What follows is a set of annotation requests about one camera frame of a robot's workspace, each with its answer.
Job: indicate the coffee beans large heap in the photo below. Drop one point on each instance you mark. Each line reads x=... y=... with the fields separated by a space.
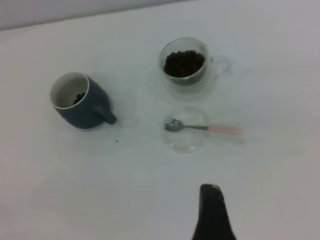
x=183 y=62

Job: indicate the few loose coffee beans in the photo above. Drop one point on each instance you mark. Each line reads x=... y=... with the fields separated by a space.
x=79 y=98

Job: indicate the clear round glass dish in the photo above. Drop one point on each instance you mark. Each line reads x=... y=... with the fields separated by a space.
x=185 y=145

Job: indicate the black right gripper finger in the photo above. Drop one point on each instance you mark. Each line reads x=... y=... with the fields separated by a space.
x=212 y=217

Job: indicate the dark grey ceramic mug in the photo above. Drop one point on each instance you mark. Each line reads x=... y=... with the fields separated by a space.
x=85 y=112

